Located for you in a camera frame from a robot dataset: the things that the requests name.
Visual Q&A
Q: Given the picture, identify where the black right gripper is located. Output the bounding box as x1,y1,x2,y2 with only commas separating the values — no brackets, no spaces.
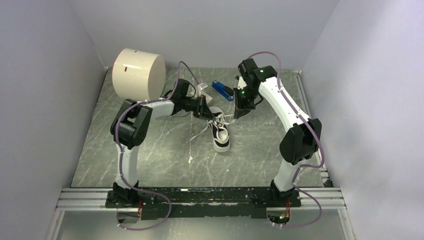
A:
233,86,260,120

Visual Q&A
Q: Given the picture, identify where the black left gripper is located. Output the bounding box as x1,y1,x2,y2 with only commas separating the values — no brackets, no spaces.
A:
180,95,215,122

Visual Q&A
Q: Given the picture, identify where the white shoelace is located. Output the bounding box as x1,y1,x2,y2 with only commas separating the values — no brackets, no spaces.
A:
187,112,236,147

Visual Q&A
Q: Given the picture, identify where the black white canvas sneaker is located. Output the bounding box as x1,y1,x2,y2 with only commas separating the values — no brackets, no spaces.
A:
208,106,230,153

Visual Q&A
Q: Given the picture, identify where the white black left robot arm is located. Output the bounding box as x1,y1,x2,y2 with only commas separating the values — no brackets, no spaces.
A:
110,79,216,208

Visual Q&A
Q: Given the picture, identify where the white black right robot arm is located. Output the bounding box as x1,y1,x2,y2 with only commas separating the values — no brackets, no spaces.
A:
233,58,322,207

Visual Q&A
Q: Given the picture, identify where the blue black stapler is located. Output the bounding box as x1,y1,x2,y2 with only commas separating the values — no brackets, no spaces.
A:
211,80,234,102

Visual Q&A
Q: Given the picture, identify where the white staples box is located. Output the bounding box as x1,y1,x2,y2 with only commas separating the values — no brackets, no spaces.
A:
195,82,213,104

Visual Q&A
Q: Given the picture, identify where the cream cylindrical container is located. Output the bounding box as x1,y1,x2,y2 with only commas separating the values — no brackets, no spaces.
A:
112,48,166,101

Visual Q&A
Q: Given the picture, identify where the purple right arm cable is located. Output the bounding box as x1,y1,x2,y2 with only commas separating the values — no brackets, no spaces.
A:
246,51,326,229

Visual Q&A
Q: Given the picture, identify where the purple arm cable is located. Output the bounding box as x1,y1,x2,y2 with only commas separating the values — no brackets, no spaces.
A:
114,60,201,232
246,51,326,229

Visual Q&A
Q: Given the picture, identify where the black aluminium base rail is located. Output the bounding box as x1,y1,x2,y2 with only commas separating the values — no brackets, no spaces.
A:
56,187,346,221

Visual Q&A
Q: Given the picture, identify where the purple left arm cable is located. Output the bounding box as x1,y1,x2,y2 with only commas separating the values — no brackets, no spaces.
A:
114,60,201,232

